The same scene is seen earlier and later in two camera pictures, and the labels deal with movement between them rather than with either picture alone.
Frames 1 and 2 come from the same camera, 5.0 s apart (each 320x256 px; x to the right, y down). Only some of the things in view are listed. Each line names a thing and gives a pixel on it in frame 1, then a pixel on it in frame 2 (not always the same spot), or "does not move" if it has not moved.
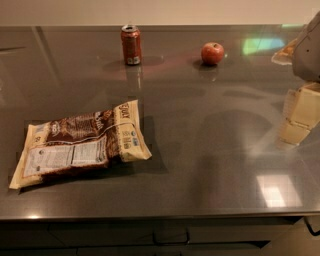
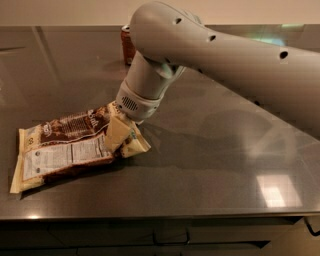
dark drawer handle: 172,242 does not move
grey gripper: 309,53 -> 136,106
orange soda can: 130,35 does not move
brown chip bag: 82,141 does not move
